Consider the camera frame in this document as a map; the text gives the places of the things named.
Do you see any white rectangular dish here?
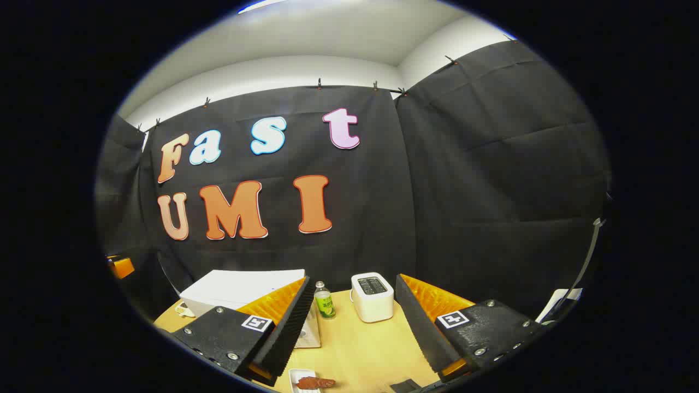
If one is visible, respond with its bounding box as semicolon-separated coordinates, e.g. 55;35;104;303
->
288;368;323;393

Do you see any thin black cable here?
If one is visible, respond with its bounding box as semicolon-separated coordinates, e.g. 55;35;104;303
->
546;191;609;323

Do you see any white microwave oven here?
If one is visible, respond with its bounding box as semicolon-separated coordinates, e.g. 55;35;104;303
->
179;269;322;349

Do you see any small white box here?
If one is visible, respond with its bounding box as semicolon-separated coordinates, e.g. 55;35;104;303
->
538;288;584;324

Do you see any green label drink bottle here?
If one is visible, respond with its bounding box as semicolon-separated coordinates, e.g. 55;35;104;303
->
315;281;336;319

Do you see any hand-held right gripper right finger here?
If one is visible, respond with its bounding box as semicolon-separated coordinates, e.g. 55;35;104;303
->
395;274;547;383

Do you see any white toaster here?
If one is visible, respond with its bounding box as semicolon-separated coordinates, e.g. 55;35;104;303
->
350;272;395;323

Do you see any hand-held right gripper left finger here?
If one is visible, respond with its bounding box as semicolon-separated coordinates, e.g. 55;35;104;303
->
170;276;317;387

